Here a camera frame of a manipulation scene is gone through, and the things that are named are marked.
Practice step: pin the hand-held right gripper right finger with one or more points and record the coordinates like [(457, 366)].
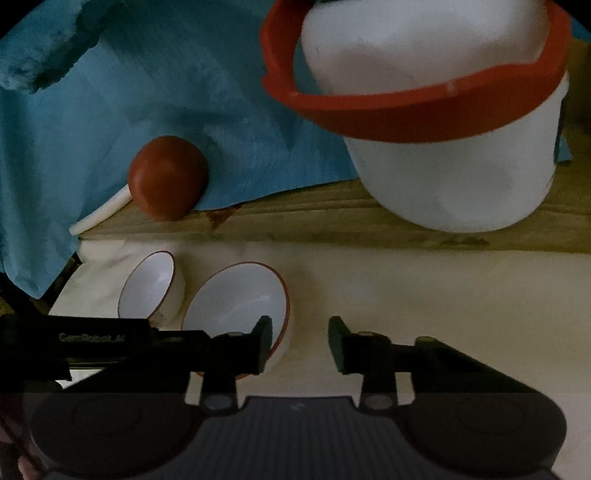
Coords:
[(336, 344)]

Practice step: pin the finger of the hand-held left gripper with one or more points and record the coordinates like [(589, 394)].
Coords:
[(184, 342)]

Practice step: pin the red ball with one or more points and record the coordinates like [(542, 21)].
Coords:
[(167, 177)]

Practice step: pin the white rolled stick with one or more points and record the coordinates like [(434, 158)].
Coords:
[(104, 212)]

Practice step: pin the white table mat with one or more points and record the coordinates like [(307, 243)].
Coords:
[(415, 286)]

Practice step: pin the wooden shelf board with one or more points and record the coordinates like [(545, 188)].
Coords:
[(323, 221)]

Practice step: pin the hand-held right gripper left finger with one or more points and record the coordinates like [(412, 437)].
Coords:
[(263, 344)]

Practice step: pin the white ceramic bowl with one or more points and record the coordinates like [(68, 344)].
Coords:
[(231, 304), (147, 286)]

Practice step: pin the blue shirt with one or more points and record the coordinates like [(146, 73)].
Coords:
[(161, 92)]

